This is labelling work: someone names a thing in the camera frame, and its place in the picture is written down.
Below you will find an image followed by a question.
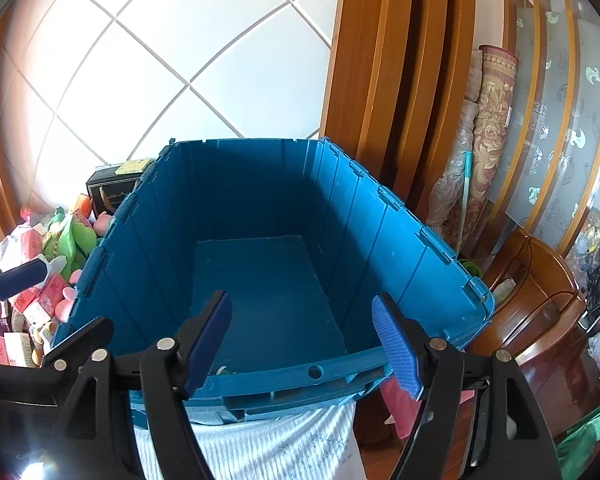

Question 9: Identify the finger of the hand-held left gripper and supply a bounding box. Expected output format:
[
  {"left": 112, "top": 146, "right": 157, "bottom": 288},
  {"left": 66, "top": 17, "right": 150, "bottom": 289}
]
[
  {"left": 41, "top": 316, "right": 116, "bottom": 378},
  {"left": 0, "top": 256, "right": 53, "bottom": 306}
]

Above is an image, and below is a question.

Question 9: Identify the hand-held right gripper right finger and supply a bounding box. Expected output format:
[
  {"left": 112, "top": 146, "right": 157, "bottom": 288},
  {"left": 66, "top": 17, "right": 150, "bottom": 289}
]
[{"left": 371, "top": 292, "right": 563, "bottom": 480}]

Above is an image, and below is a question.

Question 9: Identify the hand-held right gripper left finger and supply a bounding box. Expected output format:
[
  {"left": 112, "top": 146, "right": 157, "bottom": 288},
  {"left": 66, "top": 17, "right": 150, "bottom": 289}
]
[{"left": 62, "top": 290, "right": 233, "bottom": 480}]

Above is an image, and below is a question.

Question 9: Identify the blue plastic container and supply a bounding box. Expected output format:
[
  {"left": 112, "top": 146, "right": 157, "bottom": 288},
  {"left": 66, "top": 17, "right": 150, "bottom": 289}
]
[{"left": 60, "top": 137, "right": 496, "bottom": 431}]

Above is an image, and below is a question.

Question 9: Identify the pink pig plush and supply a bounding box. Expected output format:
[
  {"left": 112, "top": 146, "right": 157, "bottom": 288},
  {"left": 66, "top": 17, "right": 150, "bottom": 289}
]
[{"left": 55, "top": 285, "right": 79, "bottom": 322}]

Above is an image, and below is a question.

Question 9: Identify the green plush toy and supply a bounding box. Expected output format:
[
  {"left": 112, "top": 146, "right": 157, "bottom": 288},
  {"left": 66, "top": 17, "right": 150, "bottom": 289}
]
[{"left": 42, "top": 207, "right": 98, "bottom": 283}]

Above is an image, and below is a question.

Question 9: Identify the pink cloth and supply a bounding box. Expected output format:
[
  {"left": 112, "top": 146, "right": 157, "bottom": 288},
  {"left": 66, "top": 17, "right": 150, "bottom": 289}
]
[{"left": 380, "top": 375, "right": 476, "bottom": 441}]

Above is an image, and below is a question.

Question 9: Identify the pink white carton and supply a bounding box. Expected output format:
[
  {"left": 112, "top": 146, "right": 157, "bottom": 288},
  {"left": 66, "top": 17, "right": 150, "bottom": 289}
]
[{"left": 0, "top": 332, "right": 46, "bottom": 368}]

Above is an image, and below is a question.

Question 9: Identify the black box with gold print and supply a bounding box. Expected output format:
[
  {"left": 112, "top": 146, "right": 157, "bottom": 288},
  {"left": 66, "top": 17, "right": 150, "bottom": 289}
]
[{"left": 86, "top": 159, "right": 156, "bottom": 216}]

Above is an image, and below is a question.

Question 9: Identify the wooden nightstand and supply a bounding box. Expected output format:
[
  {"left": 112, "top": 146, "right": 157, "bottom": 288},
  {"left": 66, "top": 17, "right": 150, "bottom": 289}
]
[{"left": 465, "top": 227, "right": 588, "bottom": 441}]

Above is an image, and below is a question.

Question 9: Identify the rolled lace mat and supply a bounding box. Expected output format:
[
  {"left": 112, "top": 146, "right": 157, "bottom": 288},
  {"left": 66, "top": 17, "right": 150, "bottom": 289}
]
[{"left": 425, "top": 50, "right": 486, "bottom": 241}]

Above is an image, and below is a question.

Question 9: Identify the green bag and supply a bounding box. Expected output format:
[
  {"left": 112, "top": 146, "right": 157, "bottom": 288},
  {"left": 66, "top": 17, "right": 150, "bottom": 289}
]
[{"left": 555, "top": 402, "right": 600, "bottom": 471}]

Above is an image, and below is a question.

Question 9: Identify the floral plastic bag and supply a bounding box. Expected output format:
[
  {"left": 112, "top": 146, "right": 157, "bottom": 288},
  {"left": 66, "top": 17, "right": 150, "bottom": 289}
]
[{"left": 565, "top": 207, "right": 600, "bottom": 271}]

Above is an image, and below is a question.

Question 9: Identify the rolled patterned carpet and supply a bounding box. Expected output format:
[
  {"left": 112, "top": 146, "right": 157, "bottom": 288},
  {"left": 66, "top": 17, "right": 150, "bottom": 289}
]
[{"left": 457, "top": 44, "right": 521, "bottom": 261}]

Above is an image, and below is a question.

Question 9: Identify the wooden wardrobe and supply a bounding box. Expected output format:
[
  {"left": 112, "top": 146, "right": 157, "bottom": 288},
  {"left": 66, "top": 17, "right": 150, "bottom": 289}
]
[{"left": 320, "top": 0, "right": 506, "bottom": 221}]

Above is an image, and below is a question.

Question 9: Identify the white padded headboard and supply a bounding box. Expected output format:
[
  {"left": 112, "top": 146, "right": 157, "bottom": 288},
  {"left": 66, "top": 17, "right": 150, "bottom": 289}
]
[{"left": 0, "top": 0, "right": 343, "bottom": 211}]

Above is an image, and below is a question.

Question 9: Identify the frosted glass door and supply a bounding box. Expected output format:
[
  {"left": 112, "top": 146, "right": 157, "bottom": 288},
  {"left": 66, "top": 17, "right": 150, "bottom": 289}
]
[{"left": 490, "top": 0, "right": 600, "bottom": 256}]

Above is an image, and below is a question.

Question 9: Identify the teal white mop handle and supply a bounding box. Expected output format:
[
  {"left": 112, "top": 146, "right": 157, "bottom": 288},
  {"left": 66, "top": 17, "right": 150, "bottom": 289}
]
[{"left": 455, "top": 152, "right": 473, "bottom": 261}]

